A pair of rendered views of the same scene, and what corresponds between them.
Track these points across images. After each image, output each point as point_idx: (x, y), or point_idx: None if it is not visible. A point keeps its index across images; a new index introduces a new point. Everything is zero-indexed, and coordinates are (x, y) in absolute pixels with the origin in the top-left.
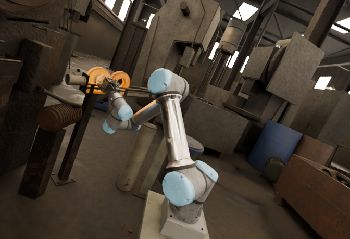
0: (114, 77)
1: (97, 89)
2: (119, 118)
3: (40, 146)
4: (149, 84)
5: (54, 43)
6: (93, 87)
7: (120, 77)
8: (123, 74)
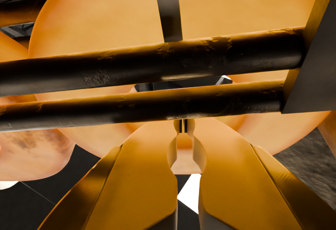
0: (54, 157)
1: (213, 60)
2: None
3: None
4: None
5: None
6: (316, 75)
7: (12, 163)
8: (10, 178)
